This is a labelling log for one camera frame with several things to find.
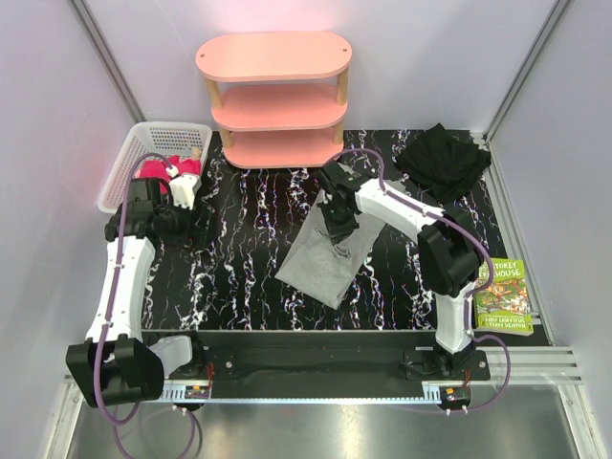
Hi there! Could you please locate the grey t-shirt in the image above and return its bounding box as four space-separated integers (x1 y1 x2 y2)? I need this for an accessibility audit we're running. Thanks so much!
275 191 384 309

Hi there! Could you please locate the black t-shirt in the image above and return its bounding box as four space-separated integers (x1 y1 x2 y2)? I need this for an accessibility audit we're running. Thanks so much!
395 123 492 205

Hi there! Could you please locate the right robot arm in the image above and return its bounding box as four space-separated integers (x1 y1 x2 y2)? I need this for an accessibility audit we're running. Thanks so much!
317 162 487 380

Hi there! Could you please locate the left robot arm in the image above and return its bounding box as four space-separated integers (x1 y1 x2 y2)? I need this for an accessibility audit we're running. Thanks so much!
66 173 209 407

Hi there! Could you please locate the red t-shirt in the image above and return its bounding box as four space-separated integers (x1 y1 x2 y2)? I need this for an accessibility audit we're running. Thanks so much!
134 155 201 183

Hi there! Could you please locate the white plastic basket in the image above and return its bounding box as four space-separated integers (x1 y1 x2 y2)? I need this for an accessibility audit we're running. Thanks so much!
97 121 214 215

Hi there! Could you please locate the pink three-tier shelf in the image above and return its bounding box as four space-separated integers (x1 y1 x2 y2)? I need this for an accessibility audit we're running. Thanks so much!
195 32 352 169

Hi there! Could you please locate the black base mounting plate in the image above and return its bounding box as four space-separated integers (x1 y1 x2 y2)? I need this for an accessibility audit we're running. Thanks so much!
187 331 491 403

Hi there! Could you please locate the green treehouse book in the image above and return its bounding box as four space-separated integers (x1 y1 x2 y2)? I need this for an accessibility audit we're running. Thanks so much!
474 258 534 336

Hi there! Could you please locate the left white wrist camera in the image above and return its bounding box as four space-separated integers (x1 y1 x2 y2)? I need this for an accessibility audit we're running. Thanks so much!
165 165 201 210

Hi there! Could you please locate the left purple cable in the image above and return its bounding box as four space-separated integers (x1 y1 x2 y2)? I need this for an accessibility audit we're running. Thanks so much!
93 151 205 458

